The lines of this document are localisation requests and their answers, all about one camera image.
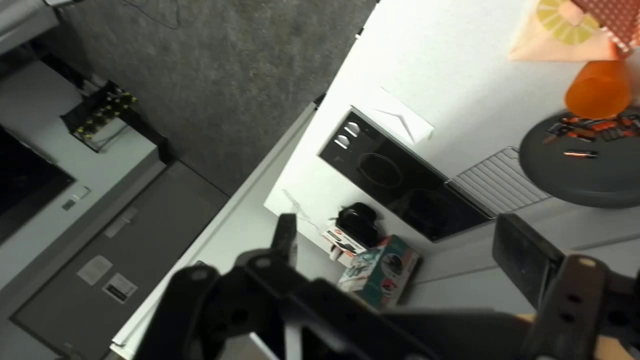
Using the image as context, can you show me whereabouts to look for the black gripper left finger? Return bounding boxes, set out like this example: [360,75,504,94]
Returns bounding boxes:
[269,213,295,264]

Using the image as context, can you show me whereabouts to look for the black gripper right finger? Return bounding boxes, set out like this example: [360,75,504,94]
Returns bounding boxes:
[492,213,563,307]

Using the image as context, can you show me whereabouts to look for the dark grey round tray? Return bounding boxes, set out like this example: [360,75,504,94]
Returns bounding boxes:
[519,111,640,207]

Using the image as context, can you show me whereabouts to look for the black induction cooktop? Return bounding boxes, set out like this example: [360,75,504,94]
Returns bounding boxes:
[320,111,489,241]

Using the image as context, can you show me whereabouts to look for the orange plastic cup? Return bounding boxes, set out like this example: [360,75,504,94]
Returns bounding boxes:
[563,60,633,117]

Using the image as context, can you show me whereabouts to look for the red checkered food basket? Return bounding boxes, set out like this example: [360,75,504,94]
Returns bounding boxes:
[573,0,640,54]

